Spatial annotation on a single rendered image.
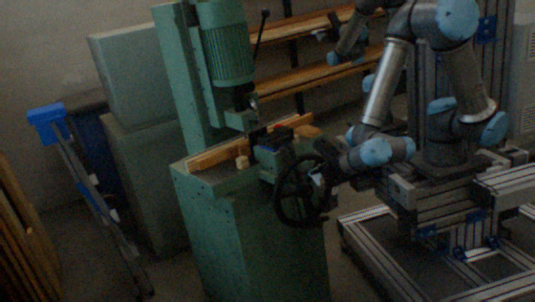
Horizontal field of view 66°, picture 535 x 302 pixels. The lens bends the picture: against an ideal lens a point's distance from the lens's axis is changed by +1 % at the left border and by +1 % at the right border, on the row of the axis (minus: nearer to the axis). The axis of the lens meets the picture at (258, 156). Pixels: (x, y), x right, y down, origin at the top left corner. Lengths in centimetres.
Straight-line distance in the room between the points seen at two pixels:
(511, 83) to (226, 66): 113
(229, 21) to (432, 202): 99
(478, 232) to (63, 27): 323
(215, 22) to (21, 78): 247
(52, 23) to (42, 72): 39
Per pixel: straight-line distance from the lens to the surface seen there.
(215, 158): 164
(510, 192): 167
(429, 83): 177
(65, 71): 378
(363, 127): 131
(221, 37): 154
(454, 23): 123
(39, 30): 375
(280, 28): 386
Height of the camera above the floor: 155
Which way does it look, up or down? 23 degrees down
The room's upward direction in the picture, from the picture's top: 10 degrees counter-clockwise
